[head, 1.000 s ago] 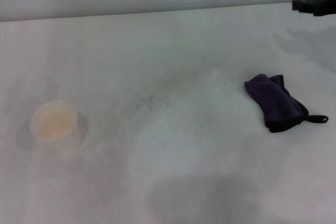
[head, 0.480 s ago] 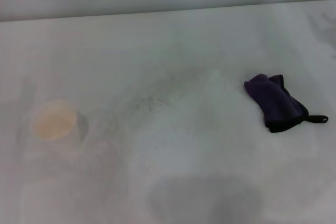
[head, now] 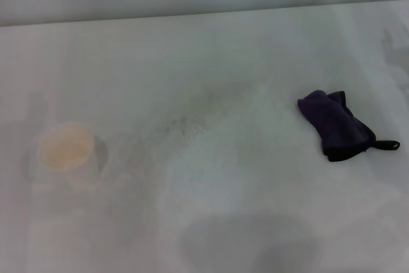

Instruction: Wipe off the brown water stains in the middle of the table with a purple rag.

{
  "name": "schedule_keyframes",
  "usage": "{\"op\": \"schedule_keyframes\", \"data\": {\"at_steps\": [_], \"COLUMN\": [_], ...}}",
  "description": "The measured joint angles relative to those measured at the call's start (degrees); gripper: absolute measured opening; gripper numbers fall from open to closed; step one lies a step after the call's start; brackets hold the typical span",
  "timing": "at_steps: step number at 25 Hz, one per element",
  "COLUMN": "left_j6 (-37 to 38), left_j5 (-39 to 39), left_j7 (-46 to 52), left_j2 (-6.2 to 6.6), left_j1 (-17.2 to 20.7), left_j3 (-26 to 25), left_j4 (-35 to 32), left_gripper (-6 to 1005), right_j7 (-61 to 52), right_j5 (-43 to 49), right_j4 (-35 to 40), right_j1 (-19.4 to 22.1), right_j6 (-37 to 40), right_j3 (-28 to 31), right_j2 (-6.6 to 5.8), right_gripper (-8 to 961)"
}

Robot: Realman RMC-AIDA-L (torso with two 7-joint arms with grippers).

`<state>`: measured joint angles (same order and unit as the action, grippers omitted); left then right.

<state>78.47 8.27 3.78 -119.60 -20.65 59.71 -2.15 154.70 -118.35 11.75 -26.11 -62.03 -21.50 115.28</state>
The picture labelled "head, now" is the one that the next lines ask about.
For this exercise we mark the purple rag with black trim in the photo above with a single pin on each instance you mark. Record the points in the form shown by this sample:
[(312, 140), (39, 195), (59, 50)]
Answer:
[(335, 122)]

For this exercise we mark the white paper cup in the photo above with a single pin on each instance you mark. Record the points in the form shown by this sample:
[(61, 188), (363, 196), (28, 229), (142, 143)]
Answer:
[(65, 146)]

